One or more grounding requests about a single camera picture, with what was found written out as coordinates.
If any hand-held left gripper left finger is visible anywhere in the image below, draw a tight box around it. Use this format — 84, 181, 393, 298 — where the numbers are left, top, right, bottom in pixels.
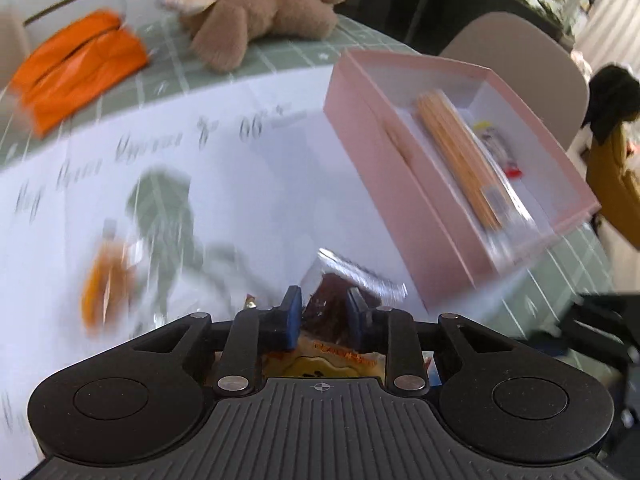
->
117, 285, 303, 396

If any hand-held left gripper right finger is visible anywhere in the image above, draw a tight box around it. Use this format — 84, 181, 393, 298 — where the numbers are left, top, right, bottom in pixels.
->
347, 287, 523, 394

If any brown snack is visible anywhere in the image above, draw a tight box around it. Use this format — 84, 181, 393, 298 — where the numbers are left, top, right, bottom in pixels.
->
300, 247, 408, 351

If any pink cardboard box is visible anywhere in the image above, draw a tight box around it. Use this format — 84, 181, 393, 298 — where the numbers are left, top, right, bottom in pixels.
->
322, 49, 602, 313

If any yellow snack packet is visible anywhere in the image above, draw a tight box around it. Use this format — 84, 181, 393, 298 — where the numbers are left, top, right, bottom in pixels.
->
262, 337, 388, 381

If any white dinosaur print paper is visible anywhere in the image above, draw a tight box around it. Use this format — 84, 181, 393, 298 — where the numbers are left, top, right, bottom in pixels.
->
0, 67, 501, 461

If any orange snack packet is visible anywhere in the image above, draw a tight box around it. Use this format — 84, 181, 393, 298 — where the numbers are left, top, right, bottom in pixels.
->
80, 220, 151, 336

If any orange biscuit stick packet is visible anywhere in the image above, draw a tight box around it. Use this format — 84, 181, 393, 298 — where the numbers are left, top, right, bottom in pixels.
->
416, 89, 516, 233

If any small clear candy packet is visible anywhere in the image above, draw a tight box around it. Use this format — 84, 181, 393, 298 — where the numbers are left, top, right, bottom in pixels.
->
470, 120, 526, 181

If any beige dining chair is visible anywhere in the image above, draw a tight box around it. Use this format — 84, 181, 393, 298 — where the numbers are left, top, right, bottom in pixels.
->
437, 11, 591, 153

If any brown teddy bear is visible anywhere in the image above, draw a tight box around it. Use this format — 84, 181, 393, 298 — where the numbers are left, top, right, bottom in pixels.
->
157, 0, 353, 73

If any orange plastic bag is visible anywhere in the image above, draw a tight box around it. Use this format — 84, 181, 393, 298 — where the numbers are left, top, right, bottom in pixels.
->
10, 8, 151, 137

